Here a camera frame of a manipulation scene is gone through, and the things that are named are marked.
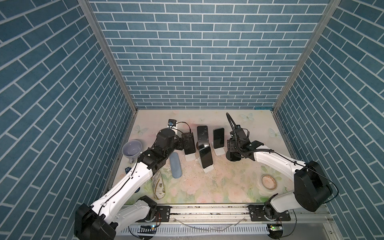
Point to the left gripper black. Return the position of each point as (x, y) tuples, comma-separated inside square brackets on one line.
[(180, 146)]

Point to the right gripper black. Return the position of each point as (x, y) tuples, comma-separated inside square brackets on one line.
[(229, 145)]

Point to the purple phone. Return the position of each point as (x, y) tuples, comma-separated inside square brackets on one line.
[(189, 143)]

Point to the black round stand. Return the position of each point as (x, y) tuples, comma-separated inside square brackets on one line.
[(232, 157)]

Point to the black phone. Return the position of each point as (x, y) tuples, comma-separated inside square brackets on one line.
[(219, 138), (203, 134)]

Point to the teal phone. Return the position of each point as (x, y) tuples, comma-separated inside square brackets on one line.
[(206, 157)]

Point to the white folding stand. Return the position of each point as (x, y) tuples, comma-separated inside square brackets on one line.
[(218, 151)]

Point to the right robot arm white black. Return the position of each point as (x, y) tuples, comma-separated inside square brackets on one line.
[(311, 187)]

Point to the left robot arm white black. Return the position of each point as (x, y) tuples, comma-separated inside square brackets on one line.
[(106, 217)]

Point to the white stand far left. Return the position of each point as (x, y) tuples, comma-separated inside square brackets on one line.
[(190, 157)]

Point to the white stand front centre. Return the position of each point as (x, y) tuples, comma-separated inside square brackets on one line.
[(208, 168)]

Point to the tape roll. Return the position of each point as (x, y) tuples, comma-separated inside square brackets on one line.
[(268, 182)]

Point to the patterned glasses case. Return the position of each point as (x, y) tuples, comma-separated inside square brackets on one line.
[(158, 186)]

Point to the blue small box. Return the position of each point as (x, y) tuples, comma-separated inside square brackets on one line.
[(127, 170)]

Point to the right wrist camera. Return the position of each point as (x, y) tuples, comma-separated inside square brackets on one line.
[(240, 133)]

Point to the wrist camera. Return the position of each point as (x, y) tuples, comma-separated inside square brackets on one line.
[(172, 123), (240, 133)]

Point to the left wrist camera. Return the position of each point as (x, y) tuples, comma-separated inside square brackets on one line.
[(172, 123)]

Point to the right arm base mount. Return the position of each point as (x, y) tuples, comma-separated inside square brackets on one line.
[(261, 213)]

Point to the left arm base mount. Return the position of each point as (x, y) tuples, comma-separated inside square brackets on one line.
[(161, 211)]

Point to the white vented cable duct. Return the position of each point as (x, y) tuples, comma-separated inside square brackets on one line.
[(196, 230)]

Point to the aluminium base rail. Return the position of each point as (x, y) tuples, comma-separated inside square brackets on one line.
[(233, 213)]

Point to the left metal corner post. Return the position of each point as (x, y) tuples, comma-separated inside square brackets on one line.
[(92, 20)]

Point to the metal corner post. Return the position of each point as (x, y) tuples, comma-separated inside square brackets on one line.
[(92, 20), (318, 30)]

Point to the right metal corner post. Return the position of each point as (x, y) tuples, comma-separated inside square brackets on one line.
[(318, 30)]

